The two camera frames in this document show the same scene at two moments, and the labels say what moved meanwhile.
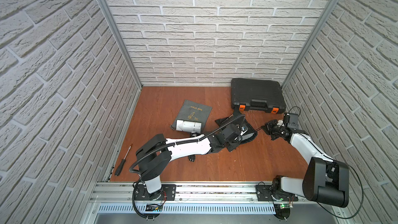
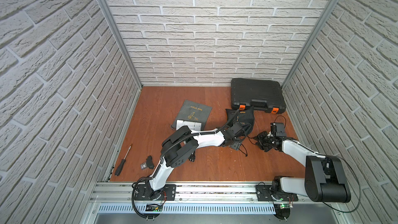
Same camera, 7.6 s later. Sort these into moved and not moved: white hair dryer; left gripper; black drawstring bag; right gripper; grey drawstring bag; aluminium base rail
Moved: right gripper; black drawstring bag
Not moved: left gripper; aluminium base rail; white hair dryer; grey drawstring bag
